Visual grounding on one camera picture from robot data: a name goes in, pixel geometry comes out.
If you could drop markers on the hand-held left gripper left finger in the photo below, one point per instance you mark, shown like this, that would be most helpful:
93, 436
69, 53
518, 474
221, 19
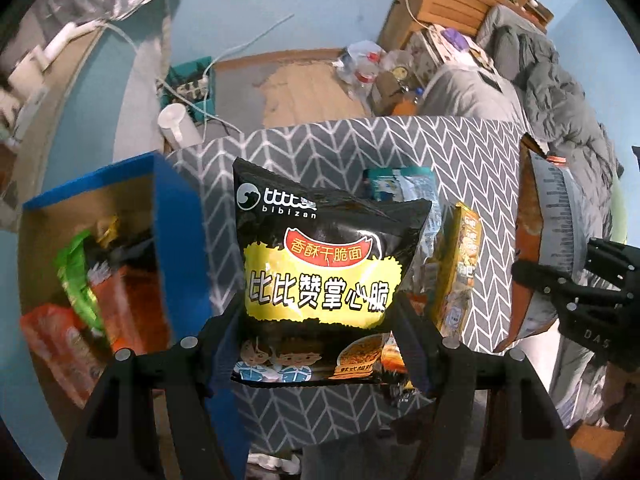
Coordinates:
222, 360

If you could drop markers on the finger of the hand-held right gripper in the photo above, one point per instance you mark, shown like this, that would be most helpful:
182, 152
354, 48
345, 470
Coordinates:
545, 282
615, 260

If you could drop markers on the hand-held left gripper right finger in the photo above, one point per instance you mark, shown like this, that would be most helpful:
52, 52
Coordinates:
415, 355

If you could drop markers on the orange and white chip bag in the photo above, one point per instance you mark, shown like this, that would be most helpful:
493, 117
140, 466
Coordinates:
550, 210

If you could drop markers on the red-orange snack packet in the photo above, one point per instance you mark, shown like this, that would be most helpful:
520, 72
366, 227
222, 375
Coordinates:
130, 305

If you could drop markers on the black noodle snack packet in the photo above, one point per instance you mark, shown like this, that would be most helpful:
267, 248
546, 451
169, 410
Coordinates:
320, 260

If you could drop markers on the green snack packet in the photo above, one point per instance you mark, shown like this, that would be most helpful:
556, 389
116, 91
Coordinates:
75, 280

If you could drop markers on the red noodle packet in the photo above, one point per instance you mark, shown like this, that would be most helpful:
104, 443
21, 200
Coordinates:
55, 345

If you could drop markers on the yellow black snack packet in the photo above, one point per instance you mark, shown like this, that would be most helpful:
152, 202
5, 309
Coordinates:
112, 232

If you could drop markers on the patterned cardboard storage box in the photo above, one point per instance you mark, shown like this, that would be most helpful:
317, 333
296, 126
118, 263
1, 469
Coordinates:
40, 260

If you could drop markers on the person's right hand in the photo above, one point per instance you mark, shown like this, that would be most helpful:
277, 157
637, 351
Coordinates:
622, 395

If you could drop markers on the tall yellow snack packet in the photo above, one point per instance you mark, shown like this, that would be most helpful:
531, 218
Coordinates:
457, 270

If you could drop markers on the grey duvet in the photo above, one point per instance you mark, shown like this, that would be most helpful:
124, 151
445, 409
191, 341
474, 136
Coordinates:
560, 110

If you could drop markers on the teal snack packet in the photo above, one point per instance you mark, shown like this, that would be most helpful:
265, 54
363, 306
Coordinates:
395, 185

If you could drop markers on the grey bed sheet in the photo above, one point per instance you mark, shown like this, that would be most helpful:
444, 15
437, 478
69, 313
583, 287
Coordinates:
465, 102

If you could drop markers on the black phone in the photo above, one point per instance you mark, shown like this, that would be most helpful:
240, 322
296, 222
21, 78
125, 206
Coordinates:
489, 81

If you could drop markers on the orange juice bottle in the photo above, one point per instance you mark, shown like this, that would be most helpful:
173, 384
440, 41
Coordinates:
406, 107

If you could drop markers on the white kettle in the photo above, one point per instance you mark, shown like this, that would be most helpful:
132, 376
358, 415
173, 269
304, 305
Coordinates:
177, 127

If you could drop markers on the small brown cardboard box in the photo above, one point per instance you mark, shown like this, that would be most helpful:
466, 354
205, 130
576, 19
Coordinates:
385, 92

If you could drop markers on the teal plastic basket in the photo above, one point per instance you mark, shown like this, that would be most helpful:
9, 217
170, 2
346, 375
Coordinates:
205, 105

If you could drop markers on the white storage box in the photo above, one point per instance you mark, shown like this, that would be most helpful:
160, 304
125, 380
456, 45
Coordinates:
440, 47

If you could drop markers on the grey pillow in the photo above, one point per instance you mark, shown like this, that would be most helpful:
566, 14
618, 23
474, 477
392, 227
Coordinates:
505, 22

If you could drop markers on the clear plastic bottle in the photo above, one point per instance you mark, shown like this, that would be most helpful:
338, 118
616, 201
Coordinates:
366, 82

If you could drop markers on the power strip with plugs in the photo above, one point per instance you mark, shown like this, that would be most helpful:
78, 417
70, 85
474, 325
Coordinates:
192, 87

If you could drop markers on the wooden sill board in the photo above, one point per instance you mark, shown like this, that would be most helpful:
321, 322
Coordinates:
45, 135

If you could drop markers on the clear plastic bag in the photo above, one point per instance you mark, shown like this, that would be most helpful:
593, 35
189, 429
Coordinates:
362, 55

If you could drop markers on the wooden headboard shelf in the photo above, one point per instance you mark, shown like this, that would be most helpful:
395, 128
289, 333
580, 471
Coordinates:
450, 5

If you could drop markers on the white mug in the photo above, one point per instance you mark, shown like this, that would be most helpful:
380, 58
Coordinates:
27, 72

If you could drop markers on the white hair dryer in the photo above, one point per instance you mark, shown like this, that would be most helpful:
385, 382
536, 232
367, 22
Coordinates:
65, 40

